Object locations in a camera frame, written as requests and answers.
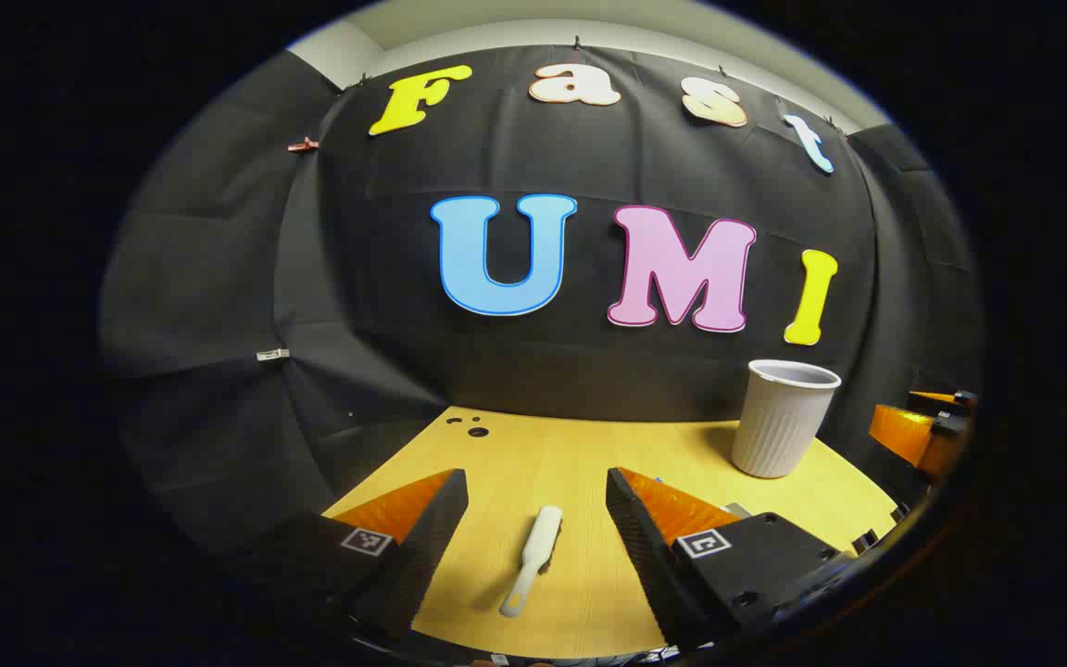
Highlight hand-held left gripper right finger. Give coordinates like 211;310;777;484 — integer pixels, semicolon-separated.
606;467;854;649

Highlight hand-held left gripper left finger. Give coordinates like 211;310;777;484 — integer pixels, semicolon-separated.
251;468;470;640

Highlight small white broom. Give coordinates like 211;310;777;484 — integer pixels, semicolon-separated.
499;505;563;619

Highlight wooden desktop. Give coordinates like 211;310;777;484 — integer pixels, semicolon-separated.
322;405;900;661

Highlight black backdrop cloth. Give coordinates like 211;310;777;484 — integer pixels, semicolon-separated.
98;42;984;557

